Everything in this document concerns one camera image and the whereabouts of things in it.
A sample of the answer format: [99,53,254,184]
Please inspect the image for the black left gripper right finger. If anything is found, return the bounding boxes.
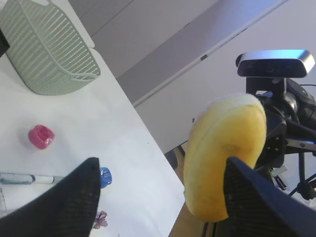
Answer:
[224,157,316,237]

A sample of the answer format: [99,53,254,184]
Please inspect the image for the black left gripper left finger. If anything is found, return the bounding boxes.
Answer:
[0,158,100,237]

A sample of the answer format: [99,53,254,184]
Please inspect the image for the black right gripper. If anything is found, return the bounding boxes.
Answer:
[246,77,316,178]

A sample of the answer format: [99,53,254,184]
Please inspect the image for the colourful paper piece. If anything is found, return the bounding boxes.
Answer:
[93,210,108,229]

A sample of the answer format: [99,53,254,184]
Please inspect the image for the sugared bread bun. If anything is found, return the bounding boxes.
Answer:
[183,94,267,222]

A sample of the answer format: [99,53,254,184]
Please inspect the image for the blue pencil sharpener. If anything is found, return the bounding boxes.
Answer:
[100,167,113,189]

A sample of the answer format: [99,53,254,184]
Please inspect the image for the clear grey right pen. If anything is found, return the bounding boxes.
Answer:
[0,172,64,185]

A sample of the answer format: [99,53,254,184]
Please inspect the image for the pink pencil sharpener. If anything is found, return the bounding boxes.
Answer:
[28,124,55,150]

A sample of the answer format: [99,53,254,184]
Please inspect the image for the green plastic woven basket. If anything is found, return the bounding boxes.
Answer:
[0,0,101,96]

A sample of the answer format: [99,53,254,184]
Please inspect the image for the black mesh pen holder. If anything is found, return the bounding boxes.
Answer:
[0,30,10,57]

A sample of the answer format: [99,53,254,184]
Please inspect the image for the transparent plastic ruler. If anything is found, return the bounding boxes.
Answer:
[0,188,6,212]

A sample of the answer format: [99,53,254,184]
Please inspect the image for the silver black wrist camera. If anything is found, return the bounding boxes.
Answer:
[236,49,316,78]

